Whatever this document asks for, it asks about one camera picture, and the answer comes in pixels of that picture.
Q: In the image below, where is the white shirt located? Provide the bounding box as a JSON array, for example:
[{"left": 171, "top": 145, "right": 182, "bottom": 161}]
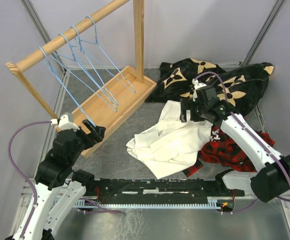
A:
[{"left": 126, "top": 100, "right": 212, "bottom": 179}]

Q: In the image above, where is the blue wire hanger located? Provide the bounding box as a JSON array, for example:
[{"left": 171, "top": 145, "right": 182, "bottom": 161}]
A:
[
  {"left": 59, "top": 33, "right": 118, "bottom": 113},
  {"left": 81, "top": 15, "right": 136, "bottom": 94},
  {"left": 39, "top": 46, "right": 96, "bottom": 127},
  {"left": 71, "top": 25, "right": 118, "bottom": 108}
]

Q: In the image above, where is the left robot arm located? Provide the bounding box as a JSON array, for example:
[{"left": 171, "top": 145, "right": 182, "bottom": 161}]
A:
[{"left": 9, "top": 114, "right": 106, "bottom": 240}]

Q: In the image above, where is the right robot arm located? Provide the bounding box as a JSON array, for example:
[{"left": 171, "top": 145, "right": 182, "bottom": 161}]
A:
[{"left": 180, "top": 98, "right": 290, "bottom": 203}]

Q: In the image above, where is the red black plaid shirt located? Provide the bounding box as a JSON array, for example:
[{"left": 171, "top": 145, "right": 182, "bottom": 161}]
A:
[{"left": 182, "top": 122, "right": 276, "bottom": 178}]

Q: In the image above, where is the wooden clothes rack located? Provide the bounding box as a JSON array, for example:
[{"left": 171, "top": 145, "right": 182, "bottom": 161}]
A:
[{"left": 5, "top": 0, "right": 158, "bottom": 159}]

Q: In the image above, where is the black beige floral blanket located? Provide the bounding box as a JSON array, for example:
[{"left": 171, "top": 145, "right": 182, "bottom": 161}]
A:
[{"left": 145, "top": 58, "right": 274, "bottom": 116}]

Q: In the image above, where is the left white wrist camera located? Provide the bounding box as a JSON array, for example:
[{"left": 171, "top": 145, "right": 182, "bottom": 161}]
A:
[{"left": 51, "top": 112, "right": 79, "bottom": 132}]

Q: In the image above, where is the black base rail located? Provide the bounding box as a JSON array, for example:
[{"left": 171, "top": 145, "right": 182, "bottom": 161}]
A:
[{"left": 72, "top": 169, "right": 245, "bottom": 204}]

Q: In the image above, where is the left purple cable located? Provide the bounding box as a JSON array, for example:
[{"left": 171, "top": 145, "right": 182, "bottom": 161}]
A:
[{"left": 8, "top": 120, "right": 53, "bottom": 238}]

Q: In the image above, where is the grey slotted cable duct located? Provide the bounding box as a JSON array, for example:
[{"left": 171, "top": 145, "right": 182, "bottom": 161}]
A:
[{"left": 74, "top": 198, "right": 221, "bottom": 210}]

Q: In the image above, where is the blue wire hanger front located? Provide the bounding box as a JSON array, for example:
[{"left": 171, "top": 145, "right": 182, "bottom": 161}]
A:
[{"left": 39, "top": 46, "right": 96, "bottom": 127}]

